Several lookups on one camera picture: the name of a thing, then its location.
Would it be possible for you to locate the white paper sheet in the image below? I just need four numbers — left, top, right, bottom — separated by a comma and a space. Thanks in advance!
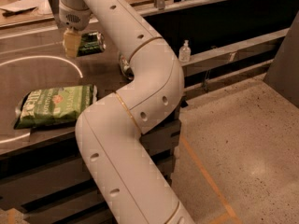
0, 0, 46, 14

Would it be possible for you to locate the grey table with slats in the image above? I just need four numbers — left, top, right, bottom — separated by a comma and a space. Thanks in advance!
0, 25, 191, 224

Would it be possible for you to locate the green chip bag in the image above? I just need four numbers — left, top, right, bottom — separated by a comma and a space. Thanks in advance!
14, 84, 97, 129

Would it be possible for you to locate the right clear sanitizer bottle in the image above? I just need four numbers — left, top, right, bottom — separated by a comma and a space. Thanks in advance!
178, 40, 191, 62

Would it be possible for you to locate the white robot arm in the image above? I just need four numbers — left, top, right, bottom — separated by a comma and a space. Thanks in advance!
59, 0, 195, 224

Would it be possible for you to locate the white green soda can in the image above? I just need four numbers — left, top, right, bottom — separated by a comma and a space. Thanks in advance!
119, 55, 134, 80

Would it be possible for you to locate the grey metal bracket left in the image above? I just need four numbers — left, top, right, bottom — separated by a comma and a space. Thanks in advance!
48, 0, 64, 28

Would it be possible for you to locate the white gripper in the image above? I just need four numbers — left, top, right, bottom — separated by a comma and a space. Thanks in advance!
59, 2, 91, 58

